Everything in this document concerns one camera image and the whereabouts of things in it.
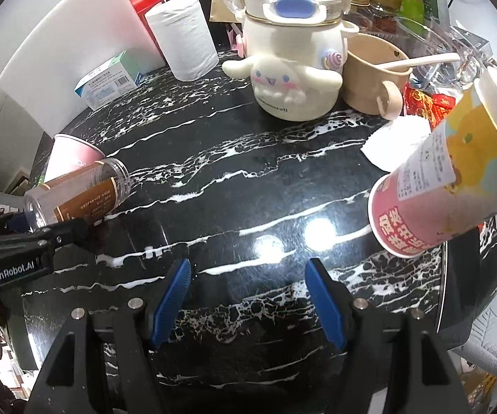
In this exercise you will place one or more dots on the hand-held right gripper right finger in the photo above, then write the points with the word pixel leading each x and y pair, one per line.
pixel 327 306

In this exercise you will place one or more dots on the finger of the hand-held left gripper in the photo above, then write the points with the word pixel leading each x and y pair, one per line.
pixel 61 233
pixel 13 221

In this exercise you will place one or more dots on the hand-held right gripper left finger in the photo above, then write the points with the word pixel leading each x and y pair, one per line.
pixel 172 299

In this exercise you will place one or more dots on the clear jar with brown label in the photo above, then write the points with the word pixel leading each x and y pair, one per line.
pixel 80 194

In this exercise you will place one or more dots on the pink yellow printed paper cup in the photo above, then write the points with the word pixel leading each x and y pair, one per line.
pixel 438 181

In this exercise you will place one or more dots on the plain pink paper cup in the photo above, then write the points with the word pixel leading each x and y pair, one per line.
pixel 71 154

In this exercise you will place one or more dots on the white teal medicine box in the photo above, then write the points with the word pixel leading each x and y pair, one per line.
pixel 106 81

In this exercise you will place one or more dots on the white tissue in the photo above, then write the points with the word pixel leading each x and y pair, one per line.
pixel 397 142

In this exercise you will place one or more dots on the white cutting board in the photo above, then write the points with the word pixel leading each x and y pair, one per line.
pixel 67 43

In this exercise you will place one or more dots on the beige mug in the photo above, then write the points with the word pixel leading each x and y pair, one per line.
pixel 369 86

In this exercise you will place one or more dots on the red snack packet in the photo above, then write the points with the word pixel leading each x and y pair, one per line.
pixel 425 104

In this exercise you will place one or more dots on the white cartoon dog kettle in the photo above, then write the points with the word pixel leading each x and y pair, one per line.
pixel 291 80

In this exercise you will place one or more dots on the white toilet paper roll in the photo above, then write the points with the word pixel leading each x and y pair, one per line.
pixel 184 39

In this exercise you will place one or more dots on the red container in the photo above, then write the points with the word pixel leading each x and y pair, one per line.
pixel 143 5

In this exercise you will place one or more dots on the white spoon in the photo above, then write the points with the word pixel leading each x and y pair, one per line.
pixel 421 62

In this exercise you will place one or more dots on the clear plastic container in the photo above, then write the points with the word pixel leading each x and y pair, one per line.
pixel 446 47

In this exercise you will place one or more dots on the glass jar with gold lid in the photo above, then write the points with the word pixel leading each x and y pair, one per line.
pixel 384 2

